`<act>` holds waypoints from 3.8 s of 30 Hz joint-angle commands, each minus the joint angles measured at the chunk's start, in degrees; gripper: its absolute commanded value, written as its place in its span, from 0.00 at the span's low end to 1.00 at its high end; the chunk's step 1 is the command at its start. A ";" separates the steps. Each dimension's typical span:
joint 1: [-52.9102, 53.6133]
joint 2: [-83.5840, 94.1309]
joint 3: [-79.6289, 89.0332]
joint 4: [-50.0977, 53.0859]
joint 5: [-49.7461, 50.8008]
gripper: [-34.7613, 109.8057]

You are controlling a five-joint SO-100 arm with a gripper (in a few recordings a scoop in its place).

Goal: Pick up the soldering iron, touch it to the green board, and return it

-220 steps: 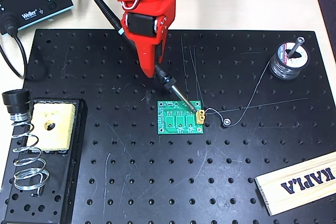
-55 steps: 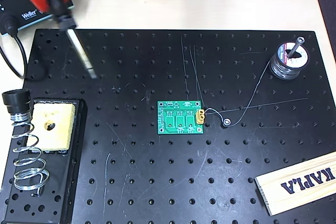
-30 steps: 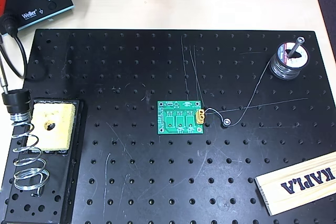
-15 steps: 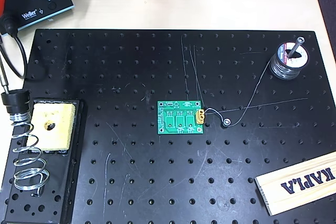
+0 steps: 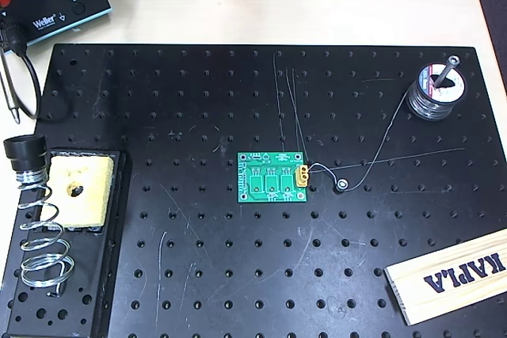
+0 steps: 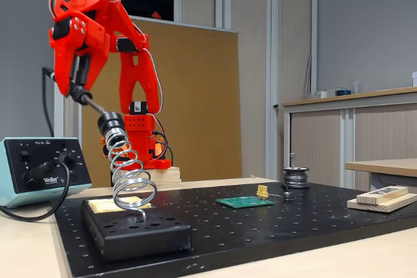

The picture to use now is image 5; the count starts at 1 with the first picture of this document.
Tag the soldering iron stand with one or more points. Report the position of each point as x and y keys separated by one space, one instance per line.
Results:
x=79 y=274

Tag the green printed circuit board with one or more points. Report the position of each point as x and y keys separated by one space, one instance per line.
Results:
x=245 y=195

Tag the black holder funnel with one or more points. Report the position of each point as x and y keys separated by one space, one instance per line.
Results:
x=24 y=152

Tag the metal spring coil holder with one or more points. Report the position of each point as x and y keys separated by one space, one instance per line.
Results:
x=27 y=177

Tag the yellow cleaning sponge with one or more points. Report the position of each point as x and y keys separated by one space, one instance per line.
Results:
x=91 y=195

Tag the yellow power connector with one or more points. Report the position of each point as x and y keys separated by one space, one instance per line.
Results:
x=302 y=181

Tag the black perforated metal breadboard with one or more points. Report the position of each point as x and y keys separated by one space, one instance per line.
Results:
x=237 y=255

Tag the silver washer screw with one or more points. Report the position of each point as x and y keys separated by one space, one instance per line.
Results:
x=342 y=184

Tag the wooden plank with KAPLA print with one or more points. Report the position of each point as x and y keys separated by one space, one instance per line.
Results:
x=455 y=294

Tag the metal post screw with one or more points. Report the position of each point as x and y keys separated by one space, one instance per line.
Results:
x=447 y=73

